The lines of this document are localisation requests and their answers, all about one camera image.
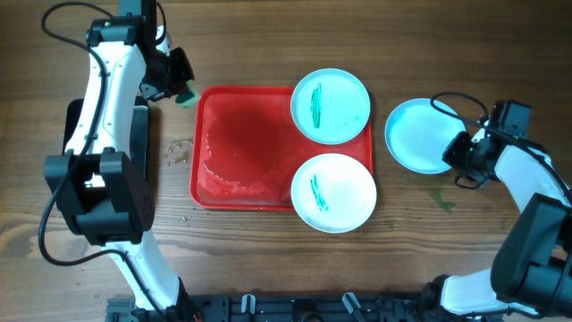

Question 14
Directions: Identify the green yellow sponge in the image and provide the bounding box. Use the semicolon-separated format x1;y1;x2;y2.
175;80;201;108

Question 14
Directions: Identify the light blue plate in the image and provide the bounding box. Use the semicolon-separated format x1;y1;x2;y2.
290;68;371;145
384;98;466;174

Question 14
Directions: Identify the white plate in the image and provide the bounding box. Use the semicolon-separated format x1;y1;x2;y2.
290;153;377;233

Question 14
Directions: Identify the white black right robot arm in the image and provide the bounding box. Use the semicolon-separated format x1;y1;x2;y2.
416;100;571;321

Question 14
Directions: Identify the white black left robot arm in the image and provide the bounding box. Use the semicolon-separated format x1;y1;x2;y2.
44;1;202;321

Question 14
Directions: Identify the black water tray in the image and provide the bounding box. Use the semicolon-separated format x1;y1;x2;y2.
62;96;151;180

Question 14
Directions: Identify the red plastic tray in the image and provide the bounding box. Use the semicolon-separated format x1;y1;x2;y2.
189;86;374;211

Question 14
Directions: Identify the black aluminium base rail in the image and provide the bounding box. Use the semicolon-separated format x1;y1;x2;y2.
105;291;430;322

